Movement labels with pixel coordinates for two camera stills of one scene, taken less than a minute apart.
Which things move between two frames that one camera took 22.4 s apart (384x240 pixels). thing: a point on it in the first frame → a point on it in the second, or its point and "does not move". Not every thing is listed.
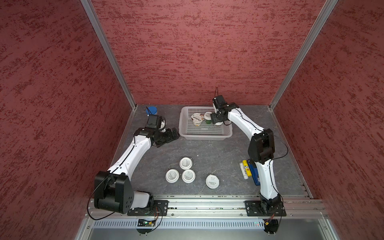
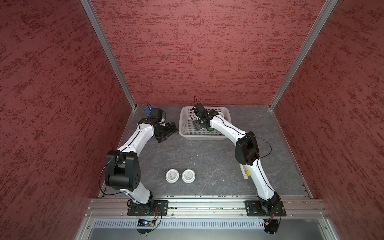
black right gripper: (215, 119) → (198, 125)
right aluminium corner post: (322, 18) does not move
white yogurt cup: (188, 176) does not move
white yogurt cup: (172, 176) does not move
